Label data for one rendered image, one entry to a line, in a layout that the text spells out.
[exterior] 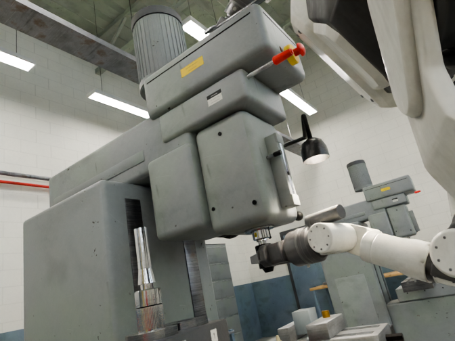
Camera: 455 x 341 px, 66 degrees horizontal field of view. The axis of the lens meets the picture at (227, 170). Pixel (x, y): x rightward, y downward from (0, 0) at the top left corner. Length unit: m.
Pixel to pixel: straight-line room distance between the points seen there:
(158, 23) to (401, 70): 1.17
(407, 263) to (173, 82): 0.80
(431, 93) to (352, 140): 7.59
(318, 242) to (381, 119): 7.11
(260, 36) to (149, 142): 0.48
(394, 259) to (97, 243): 0.79
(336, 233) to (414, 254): 0.16
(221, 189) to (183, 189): 0.12
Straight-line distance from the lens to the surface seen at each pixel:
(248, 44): 0.99
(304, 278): 8.01
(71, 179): 1.51
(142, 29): 1.42
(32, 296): 1.43
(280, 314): 8.44
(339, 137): 7.99
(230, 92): 0.98
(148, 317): 0.66
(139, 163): 1.19
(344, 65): 0.60
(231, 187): 0.93
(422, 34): 0.30
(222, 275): 6.70
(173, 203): 1.04
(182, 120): 1.07
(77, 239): 1.20
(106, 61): 3.94
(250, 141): 0.94
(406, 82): 0.31
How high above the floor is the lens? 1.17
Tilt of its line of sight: 18 degrees up
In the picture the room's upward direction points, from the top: 12 degrees counter-clockwise
